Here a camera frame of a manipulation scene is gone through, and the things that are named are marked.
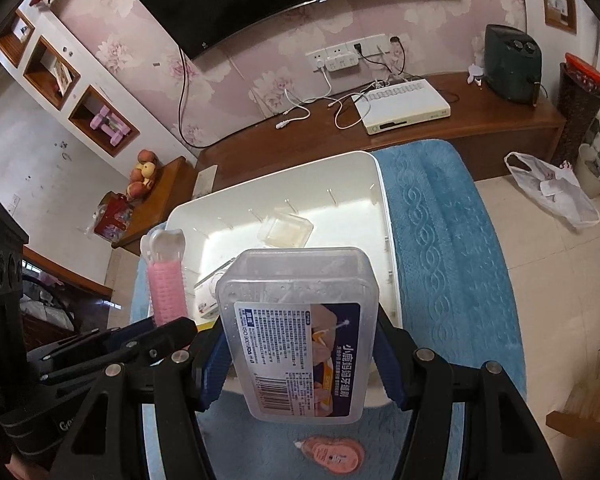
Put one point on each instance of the white trash bin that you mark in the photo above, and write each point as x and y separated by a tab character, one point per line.
595	175

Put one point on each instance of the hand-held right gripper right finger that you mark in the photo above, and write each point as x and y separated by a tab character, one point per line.
387	365

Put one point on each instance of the small clear plastic box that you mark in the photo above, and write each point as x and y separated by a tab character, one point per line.
286	230

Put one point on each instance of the white wall socket panel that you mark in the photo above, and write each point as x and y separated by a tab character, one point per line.
345	47

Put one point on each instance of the dark cylinder with red lid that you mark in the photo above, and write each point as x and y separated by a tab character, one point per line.
580	105

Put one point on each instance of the pink dumbbells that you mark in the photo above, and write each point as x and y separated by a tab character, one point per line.
111	125

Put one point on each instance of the pink tooth-shaped brush case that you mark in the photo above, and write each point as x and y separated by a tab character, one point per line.
167	280

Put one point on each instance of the pink correction tape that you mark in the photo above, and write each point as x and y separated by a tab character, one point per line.
332	456

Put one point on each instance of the white plastic bag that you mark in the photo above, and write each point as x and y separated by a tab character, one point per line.
555	190

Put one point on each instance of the white power strip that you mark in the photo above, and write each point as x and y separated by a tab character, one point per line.
344	65

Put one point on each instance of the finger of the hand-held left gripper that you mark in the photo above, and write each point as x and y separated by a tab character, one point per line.
177	332
125	331

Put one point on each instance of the framed picture card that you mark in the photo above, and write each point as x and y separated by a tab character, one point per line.
62	76

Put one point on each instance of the wooden side cabinet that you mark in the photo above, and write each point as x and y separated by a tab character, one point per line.
165	190

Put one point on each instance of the clear plastic floss box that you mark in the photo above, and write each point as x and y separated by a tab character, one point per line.
300	330

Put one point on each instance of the wooden television stand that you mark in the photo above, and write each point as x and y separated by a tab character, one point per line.
505	120

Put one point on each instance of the red gift box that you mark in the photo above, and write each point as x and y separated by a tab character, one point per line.
112	217

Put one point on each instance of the blue plush blanket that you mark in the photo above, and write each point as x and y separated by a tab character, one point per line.
445	260

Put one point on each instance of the white set-top box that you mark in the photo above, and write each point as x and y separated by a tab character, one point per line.
405	107

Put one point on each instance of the bowl of fruit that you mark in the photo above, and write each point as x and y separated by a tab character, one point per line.
141	175

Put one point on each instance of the white plastic storage bin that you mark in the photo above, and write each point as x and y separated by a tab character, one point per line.
350	210

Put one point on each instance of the dark green air fryer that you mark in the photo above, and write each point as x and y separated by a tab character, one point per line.
512	65

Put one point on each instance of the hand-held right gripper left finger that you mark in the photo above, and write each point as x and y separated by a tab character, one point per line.
215	375

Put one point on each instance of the wooden door frame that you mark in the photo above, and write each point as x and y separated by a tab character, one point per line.
70	270

